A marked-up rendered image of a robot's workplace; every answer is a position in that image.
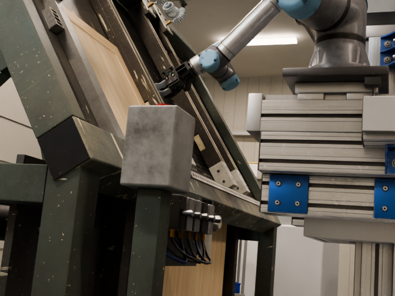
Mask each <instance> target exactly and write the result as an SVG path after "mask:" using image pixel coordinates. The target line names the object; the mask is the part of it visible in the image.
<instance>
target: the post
mask: <svg viewBox="0 0 395 296"><path fill-rule="evenodd" d="M171 199H172V192H170V191H167V190H164V189H151V188H138V194H137V201H136V211H135V222H134V228H133V239H132V250H131V257H130V267H129V278H128V289H127V295H126V296H162V293H163V280H164V273H165V261H166V249H167V242H168V230H169V218H170V206H171Z"/></svg>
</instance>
